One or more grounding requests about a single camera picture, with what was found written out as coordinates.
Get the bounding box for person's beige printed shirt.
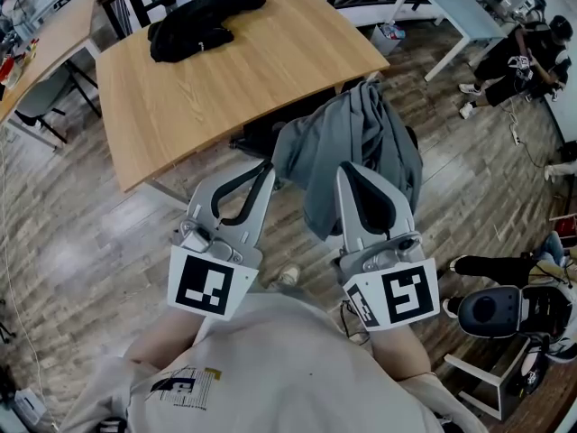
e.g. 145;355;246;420
58;286;492;433

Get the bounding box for black office chair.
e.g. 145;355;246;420
229;88;423;238

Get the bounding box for black garment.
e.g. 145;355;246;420
147;0;267;64

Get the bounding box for small white table dark top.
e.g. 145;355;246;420
444;335;549;422

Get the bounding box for black printed cap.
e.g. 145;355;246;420
517;349;550;397

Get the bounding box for grey shell chair black legs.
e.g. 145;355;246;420
13;68;103;151

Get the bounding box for narrow wooden table white legs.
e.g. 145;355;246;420
0;0;103;125

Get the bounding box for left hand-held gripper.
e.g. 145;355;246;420
167;160;277;319

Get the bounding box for large wooden table white legs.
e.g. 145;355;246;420
95;0;391;211

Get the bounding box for black cable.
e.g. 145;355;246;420
340;299;371;346

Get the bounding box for pale blue table white legs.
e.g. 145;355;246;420
389;0;508;83

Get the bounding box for grey white backpack unit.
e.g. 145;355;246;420
455;284;577;364

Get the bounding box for person's right forearm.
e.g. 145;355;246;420
367;325;436;382

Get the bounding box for bin with colourful packets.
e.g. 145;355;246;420
369;22;407;57

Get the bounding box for beige fabric bundle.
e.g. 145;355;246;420
531;245;577;288

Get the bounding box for person's right shoe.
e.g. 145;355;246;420
272;263;301;288

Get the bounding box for grey garment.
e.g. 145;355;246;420
272;78;424;242

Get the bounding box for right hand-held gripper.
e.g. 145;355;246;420
335;161;441;333

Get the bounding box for person's left forearm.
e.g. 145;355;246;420
124;307;213;373

